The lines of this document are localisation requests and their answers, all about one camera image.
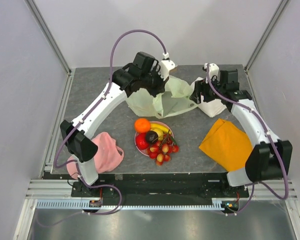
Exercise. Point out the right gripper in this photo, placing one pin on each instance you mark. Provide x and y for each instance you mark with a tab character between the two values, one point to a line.
200	86

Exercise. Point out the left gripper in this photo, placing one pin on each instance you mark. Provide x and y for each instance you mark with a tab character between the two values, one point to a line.
160	88

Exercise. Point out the translucent green plastic bag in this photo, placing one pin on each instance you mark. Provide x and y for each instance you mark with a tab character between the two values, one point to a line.
174	101

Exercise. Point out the orange fake fruit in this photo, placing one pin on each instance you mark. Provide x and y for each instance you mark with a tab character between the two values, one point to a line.
142	125

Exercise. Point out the yellow fake banana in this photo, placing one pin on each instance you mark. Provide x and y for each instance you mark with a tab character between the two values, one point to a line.
161	130

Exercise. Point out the dark purple fake plum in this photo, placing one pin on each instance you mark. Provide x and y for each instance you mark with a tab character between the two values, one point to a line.
151	137

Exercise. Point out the red fake apple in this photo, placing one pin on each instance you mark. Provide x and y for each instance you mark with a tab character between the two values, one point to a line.
140	141

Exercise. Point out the red strawberry bunch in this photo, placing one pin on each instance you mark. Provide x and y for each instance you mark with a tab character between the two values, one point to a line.
161	151

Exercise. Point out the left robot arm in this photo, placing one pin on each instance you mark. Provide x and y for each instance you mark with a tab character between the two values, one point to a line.
145	72

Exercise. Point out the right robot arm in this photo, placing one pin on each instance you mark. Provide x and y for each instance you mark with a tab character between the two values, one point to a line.
253	154

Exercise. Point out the white folded towel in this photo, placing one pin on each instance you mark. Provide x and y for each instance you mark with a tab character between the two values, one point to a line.
212	108

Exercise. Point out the orange folded cloth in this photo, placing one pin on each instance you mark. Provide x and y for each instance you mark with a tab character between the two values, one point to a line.
227	145

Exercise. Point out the pink plate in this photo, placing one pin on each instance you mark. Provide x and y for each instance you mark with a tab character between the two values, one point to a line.
144	151

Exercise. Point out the pink baseball cap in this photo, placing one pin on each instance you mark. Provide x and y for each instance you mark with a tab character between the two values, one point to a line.
107	158

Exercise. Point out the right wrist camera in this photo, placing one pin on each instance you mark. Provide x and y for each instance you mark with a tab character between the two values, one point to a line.
212	70

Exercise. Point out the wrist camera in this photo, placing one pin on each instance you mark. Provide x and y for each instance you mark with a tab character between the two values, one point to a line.
212	70
165	66

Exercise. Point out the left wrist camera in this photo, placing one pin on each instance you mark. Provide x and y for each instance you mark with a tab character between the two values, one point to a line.
165	66

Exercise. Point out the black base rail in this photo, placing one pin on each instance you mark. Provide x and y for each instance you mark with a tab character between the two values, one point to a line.
206	185

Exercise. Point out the right aluminium frame post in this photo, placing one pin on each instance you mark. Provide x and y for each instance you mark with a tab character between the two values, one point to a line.
266	33

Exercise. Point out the aluminium frame post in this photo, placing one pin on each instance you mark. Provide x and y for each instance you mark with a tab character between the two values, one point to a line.
266	33
48	34

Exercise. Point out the left aluminium frame post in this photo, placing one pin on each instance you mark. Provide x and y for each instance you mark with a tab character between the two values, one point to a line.
48	34

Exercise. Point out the white cable duct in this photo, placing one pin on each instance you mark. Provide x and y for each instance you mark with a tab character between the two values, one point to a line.
87	204

